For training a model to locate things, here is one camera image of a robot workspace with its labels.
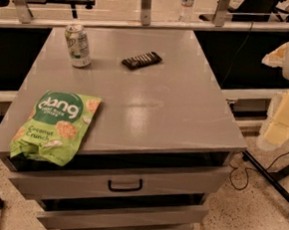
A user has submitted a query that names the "black chocolate rxbar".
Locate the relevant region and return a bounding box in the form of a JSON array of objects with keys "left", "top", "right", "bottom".
[{"left": 122, "top": 52, "right": 161, "bottom": 70}]

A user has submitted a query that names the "green rice chip bag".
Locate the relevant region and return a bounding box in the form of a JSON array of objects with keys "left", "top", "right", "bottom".
[{"left": 10, "top": 91, "right": 102, "bottom": 166}]

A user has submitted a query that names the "black stand leg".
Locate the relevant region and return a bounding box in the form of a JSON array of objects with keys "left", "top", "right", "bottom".
[{"left": 242, "top": 151, "right": 289, "bottom": 204}]

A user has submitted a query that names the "grey drawer cabinet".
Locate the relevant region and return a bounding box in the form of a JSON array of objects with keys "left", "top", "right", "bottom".
[{"left": 0, "top": 27, "right": 246, "bottom": 230}]

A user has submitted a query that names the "green white soda can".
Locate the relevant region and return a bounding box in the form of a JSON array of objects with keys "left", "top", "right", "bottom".
[{"left": 65, "top": 24, "right": 91, "bottom": 68}]

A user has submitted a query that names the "black drawer handle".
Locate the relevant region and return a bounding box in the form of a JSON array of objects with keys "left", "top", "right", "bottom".
[{"left": 107, "top": 178, "right": 144, "bottom": 193}]

